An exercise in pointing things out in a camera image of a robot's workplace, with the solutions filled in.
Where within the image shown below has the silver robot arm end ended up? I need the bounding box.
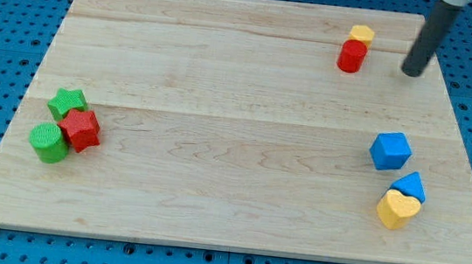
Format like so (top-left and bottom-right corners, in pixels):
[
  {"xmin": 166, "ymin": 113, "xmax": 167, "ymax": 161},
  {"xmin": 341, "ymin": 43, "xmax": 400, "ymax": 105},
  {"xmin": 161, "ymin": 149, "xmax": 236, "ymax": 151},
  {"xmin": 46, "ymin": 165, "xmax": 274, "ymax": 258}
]
[{"xmin": 441, "ymin": 0, "xmax": 472, "ymax": 7}]

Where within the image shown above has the red star block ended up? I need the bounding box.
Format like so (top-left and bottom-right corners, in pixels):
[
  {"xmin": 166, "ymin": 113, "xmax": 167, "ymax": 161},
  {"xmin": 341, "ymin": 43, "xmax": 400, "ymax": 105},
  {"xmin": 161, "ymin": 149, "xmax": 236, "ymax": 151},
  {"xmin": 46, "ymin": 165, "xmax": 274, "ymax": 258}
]
[{"xmin": 58, "ymin": 108, "xmax": 101, "ymax": 152}]

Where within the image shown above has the green star block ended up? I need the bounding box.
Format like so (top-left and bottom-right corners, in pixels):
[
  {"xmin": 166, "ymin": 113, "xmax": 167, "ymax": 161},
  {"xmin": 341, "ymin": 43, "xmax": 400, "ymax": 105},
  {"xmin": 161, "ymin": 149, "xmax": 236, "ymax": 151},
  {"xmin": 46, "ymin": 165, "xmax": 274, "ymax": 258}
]
[{"xmin": 47, "ymin": 88, "xmax": 88, "ymax": 122}]

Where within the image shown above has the red cylinder block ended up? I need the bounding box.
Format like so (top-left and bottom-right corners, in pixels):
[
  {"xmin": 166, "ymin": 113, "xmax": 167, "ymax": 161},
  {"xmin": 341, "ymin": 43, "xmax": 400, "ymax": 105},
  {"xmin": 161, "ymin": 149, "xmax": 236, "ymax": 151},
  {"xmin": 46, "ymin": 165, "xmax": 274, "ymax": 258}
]
[{"xmin": 337, "ymin": 39, "xmax": 368, "ymax": 73}]

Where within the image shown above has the blue cube block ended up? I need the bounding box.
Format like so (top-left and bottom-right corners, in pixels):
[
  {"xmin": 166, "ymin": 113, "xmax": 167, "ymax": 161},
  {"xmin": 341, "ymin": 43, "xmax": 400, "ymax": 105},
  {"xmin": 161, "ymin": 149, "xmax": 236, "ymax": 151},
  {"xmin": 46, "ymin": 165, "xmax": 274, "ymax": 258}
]
[{"xmin": 369, "ymin": 132, "xmax": 413, "ymax": 170}]

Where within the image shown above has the yellow hexagon block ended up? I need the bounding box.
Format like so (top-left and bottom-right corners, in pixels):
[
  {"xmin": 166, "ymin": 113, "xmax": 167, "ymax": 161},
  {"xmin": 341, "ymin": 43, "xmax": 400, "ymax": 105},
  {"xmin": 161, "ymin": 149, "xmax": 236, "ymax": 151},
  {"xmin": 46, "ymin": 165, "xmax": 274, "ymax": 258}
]
[{"xmin": 348, "ymin": 24, "xmax": 375, "ymax": 48}]

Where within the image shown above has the yellow heart block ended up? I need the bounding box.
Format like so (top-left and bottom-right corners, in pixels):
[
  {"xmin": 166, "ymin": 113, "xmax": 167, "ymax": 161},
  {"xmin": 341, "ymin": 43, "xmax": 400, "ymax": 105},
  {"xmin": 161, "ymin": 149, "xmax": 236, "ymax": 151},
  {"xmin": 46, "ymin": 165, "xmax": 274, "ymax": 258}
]
[{"xmin": 376, "ymin": 189, "xmax": 421, "ymax": 230}]

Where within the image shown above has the blue triangle block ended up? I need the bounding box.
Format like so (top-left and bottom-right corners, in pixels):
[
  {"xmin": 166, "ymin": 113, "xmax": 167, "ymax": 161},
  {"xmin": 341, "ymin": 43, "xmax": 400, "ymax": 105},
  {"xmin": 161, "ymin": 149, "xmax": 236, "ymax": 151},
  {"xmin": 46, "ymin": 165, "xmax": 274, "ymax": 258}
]
[{"xmin": 390, "ymin": 171, "xmax": 427, "ymax": 204}]

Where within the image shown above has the green cylinder block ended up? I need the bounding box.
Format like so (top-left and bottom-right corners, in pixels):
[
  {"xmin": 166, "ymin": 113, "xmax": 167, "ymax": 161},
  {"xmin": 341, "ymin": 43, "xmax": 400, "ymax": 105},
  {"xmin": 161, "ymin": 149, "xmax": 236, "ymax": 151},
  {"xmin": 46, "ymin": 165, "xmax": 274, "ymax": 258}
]
[{"xmin": 29, "ymin": 122, "xmax": 69, "ymax": 163}]

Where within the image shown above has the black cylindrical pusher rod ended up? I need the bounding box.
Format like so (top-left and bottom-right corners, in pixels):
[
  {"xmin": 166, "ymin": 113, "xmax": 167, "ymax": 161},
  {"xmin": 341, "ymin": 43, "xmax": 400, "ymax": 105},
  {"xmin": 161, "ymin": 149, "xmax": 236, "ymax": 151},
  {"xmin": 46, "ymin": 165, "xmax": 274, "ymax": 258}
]
[{"xmin": 401, "ymin": 0, "xmax": 465, "ymax": 77}]

